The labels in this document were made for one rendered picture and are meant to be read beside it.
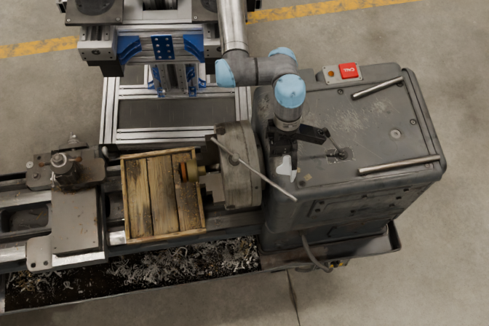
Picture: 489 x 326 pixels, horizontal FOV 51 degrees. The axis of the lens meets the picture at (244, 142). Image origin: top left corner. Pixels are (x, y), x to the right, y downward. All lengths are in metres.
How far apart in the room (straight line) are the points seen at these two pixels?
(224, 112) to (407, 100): 1.33
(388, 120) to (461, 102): 1.75
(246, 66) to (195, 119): 1.61
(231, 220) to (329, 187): 0.50
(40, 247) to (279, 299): 1.33
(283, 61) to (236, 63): 0.12
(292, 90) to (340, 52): 2.25
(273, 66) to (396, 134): 0.63
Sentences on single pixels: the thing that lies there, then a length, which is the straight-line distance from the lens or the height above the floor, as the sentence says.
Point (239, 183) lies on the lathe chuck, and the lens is 1.72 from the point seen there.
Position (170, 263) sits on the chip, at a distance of 2.29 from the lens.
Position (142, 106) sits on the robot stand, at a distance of 3.00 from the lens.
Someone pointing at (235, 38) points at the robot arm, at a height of 1.68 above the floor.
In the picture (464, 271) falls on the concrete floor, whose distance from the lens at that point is 3.14.
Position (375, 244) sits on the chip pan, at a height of 0.54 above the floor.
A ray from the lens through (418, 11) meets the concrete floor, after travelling 3.87.
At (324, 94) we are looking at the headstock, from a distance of 1.83.
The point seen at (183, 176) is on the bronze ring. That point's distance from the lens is 1.83.
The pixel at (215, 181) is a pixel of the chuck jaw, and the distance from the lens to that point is 1.82.
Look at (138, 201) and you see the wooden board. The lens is 2.05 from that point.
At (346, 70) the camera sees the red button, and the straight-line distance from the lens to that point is 1.88.
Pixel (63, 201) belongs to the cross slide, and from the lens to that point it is 2.02.
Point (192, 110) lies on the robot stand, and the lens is 2.96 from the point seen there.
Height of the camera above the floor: 2.80
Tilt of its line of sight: 65 degrees down
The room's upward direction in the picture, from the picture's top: 5 degrees clockwise
